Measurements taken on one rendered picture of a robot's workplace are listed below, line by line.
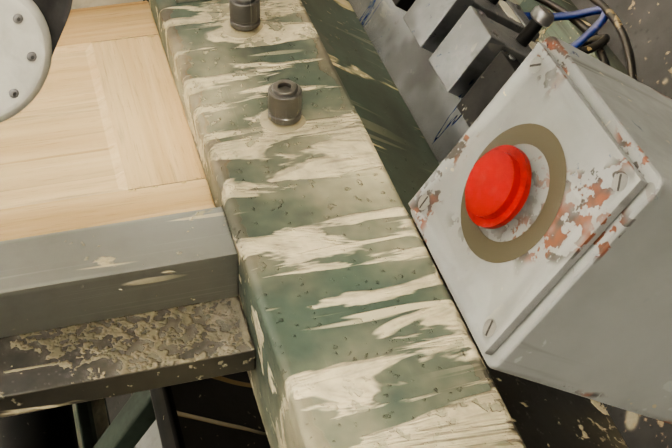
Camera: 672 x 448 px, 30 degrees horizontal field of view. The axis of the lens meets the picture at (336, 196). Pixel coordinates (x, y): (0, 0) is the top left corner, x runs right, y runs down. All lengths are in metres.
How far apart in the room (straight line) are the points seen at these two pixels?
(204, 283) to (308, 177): 0.11
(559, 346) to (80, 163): 0.47
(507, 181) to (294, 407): 0.22
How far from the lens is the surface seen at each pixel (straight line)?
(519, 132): 0.60
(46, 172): 0.94
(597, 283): 0.56
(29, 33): 0.65
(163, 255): 0.83
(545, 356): 0.58
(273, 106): 0.90
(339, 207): 0.85
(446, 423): 0.72
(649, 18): 1.95
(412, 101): 1.01
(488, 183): 0.58
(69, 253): 0.84
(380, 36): 1.08
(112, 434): 2.52
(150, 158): 0.94
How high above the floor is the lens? 1.31
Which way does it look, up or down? 33 degrees down
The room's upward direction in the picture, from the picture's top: 69 degrees counter-clockwise
